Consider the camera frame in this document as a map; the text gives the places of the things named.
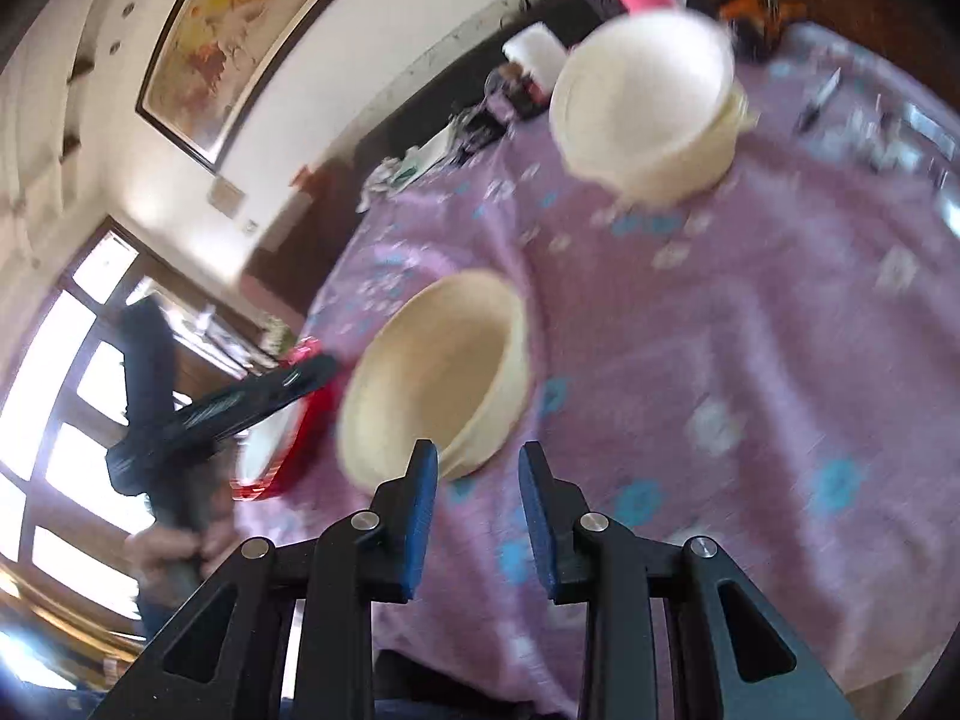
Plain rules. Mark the wall panel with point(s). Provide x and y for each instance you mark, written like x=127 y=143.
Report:
x=225 y=196

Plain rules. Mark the white jar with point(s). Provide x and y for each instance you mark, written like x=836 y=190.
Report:
x=532 y=49

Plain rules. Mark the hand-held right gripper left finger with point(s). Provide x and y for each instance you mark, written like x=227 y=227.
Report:
x=420 y=517

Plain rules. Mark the cream bowl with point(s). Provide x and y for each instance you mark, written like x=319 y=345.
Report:
x=435 y=360
x=637 y=90

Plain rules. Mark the brown armchair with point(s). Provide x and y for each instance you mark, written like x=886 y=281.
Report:
x=300 y=255

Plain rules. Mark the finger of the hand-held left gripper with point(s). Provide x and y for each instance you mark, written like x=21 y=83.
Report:
x=262 y=397

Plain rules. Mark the eyeglasses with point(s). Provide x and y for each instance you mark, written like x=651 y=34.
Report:
x=915 y=127

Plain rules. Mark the green patterned cloth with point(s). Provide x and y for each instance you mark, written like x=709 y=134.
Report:
x=275 y=334

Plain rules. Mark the pen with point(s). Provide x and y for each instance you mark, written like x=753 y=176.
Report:
x=821 y=97

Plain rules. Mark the white bag with green print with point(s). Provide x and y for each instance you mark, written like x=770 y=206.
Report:
x=427 y=157

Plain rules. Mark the red scalloped plate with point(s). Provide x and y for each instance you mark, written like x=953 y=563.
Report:
x=307 y=427

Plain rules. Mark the black sofa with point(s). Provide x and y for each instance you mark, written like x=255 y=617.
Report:
x=420 y=105

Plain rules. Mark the wooden glass door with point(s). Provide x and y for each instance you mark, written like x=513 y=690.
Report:
x=75 y=390

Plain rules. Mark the framed painting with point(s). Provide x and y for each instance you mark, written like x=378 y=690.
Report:
x=247 y=30

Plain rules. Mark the purple floral tablecloth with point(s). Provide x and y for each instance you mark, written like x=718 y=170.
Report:
x=712 y=330

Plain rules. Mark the person's left hand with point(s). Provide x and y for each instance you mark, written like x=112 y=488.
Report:
x=221 y=540

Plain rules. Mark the stack of white plates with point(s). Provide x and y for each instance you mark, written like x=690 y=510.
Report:
x=741 y=116

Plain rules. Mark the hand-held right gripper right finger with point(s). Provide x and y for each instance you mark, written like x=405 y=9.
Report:
x=540 y=525

